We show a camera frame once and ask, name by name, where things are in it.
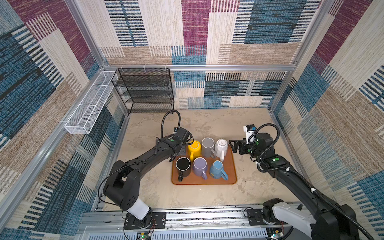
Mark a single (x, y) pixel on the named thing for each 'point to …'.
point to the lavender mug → (200, 166)
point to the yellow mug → (194, 150)
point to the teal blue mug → (216, 171)
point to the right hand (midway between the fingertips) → (236, 142)
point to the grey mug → (207, 147)
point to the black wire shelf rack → (145, 90)
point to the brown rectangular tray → (228, 166)
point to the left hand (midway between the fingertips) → (179, 146)
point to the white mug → (221, 148)
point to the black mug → (183, 165)
